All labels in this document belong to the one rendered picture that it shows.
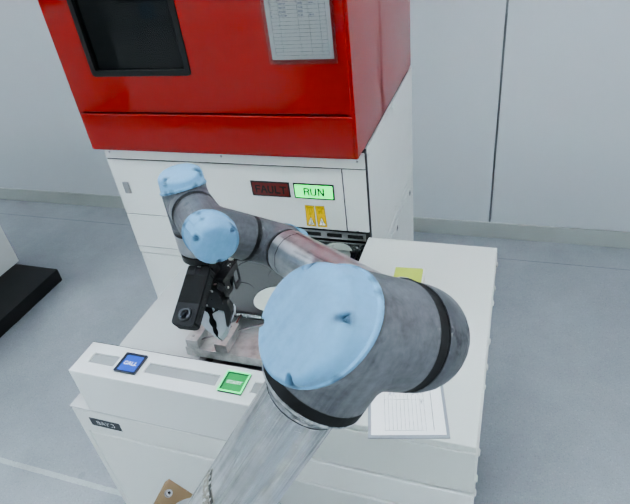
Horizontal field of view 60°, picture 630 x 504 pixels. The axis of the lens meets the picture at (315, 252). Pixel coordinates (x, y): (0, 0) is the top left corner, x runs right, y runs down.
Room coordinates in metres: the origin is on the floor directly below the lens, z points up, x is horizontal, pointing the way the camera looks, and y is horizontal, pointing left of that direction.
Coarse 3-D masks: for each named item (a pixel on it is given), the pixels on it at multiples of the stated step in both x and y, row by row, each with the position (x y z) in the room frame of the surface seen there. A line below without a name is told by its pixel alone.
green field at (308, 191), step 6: (294, 186) 1.36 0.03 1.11; (300, 186) 1.35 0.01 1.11; (306, 186) 1.34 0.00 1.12; (312, 186) 1.34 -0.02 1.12; (318, 186) 1.33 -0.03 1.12; (324, 186) 1.32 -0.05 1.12; (330, 186) 1.32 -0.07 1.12; (300, 192) 1.35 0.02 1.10; (306, 192) 1.34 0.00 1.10; (312, 192) 1.34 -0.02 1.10; (318, 192) 1.33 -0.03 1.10; (324, 192) 1.32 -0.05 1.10; (330, 192) 1.32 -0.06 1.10; (324, 198) 1.33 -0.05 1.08; (330, 198) 1.32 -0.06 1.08
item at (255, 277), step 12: (240, 264) 1.33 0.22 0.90; (252, 264) 1.32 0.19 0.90; (240, 276) 1.27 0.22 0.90; (252, 276) 1.26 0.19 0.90; (264, 276) 1.25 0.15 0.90; (276, 276) 1.24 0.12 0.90; (240, 288) 1.21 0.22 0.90; (252, 288) 1.20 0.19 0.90; (264, 288) 1.19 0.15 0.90; (240, 300) 1.16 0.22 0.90; (252, 300) 1.15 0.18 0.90; (252, 312) 1.10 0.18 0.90
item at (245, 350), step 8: (240, 336) 1.04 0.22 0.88; (248, 336) 1.03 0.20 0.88; (256, 336) 1.03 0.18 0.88; (208, 344) 1.02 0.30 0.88; (240, 344) 1.01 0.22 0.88; (248, 344) 1.00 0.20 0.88; (256, 344) 1.00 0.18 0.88; (192, 352) 1.02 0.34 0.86; (200, 352) 1.01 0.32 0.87; (208, 352) 1.00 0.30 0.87; (216, 352) 0.99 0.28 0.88; (232, 352) 0.98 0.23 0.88; (240, 352) 0.98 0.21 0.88; (248, 352) 0.98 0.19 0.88; (256, 352) 0.97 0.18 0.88; (224, 360) 0.99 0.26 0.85; (232, 360) 0.98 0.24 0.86; (240, 360) 0.97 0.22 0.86; (248, 360) 0.96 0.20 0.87; (256, 360) 0.95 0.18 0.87
